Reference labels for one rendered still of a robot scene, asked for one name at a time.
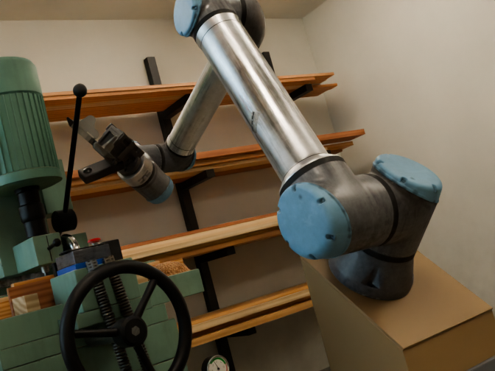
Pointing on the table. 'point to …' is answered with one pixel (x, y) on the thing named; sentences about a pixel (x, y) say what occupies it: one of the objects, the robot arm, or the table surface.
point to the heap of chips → (171, 268)
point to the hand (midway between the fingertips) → (77, 131)
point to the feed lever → (66, 220)
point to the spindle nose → (32, 210)
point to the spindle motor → (24, 129)
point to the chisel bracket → (37, 253)
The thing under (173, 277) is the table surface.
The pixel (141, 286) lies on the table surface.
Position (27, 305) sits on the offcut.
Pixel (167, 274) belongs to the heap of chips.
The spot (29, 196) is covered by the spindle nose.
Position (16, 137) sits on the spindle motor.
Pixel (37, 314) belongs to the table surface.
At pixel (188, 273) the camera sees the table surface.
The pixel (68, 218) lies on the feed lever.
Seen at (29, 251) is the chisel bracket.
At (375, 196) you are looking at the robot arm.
